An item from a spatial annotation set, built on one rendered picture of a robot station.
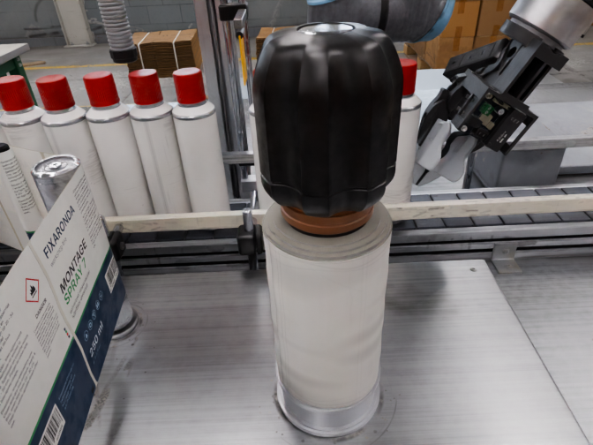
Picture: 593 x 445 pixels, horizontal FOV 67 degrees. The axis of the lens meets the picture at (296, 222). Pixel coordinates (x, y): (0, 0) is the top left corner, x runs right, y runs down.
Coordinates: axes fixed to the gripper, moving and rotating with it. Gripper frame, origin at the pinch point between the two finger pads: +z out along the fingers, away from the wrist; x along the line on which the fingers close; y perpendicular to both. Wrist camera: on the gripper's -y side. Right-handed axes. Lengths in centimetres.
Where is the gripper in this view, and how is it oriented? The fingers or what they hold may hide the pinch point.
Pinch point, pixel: (419, 174)
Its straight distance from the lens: 62.6
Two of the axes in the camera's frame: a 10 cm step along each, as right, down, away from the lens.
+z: -4.6, 7.4, 4.9
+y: 0.2, 5.6, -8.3
